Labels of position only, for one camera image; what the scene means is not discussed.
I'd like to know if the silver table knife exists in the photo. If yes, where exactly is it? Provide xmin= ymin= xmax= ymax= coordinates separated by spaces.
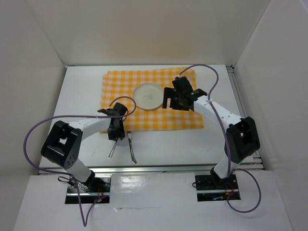
xmin=127 ymin=131 xmax=137 ymax=165

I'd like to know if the silver fork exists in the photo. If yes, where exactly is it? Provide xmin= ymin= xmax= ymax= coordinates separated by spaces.
xmin=108 ymin=139 xmax=118 ymax=159

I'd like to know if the cream round plate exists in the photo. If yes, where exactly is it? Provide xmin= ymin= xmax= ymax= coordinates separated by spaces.
xmin=132 ymin=83 xmax=164 ymax=110

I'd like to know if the yellow white checkered cloth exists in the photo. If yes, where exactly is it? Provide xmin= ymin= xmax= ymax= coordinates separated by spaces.
xmin=101 ymin=66 xmax=204 ymax=131

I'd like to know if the clear plastic cup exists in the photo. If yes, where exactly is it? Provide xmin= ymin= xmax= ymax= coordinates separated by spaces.
xmin=179 ymin=67 xmax=195 ymax=81

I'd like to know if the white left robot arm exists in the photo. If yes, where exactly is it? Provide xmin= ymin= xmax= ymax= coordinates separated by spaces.
xmin=41 ymin=103 xmax=128 ymax=192

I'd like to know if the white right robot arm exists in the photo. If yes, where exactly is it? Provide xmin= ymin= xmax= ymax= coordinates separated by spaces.
xmin=162 ymin=77 xmax=260 ymax=189

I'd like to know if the aluminium front rail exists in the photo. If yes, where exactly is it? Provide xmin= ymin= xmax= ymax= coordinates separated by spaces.
xmin=38 ymin=164 xmax=265 ymax=175

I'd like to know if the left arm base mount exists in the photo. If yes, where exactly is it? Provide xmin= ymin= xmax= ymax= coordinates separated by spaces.
xmin=58 ymin=176 xmax=111 ymax=205

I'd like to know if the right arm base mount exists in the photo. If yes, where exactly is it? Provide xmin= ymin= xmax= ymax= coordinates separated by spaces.
xmin=192 ymin=174 xmax=241 ymax=202

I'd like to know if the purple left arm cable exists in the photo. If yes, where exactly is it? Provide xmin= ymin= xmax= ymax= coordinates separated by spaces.
xmin=23 ymin=96 xmax=137 ymax=227

